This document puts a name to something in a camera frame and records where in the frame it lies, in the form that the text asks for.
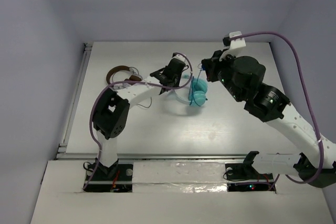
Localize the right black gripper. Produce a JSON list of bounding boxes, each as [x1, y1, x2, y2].
[[204, 48, 244, 102]]

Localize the teal white headphones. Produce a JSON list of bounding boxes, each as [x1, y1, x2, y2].
[[171, 77, 208, 107]]

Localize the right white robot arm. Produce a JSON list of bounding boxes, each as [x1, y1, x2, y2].
[[201, 50, 335, 188]]

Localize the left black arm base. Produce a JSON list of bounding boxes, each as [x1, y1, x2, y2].
[[83, 162, 133, 193]]

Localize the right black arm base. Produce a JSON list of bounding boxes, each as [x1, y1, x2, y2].
[[223, 151, 276, 192]]

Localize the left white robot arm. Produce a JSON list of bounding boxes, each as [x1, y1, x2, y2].
[[89, 54, 190, 179]]

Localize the brown silver headphones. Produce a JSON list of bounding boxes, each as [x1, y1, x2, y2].
[[106, 65, 143, 90]]

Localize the white foam taped block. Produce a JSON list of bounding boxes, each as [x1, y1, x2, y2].
[[132, 161, 227, 193]]

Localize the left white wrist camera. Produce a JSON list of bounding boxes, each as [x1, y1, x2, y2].
[[172, 52, 186, 63]]

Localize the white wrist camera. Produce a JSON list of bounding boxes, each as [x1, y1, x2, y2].
[[172, 52, 186, 63], [219, 31, 246, 61]]

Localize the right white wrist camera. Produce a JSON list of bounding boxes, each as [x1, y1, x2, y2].
[[219, 31, 246, 61]]

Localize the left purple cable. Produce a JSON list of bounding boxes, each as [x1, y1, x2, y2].
[[81, 52, 194, 190]]

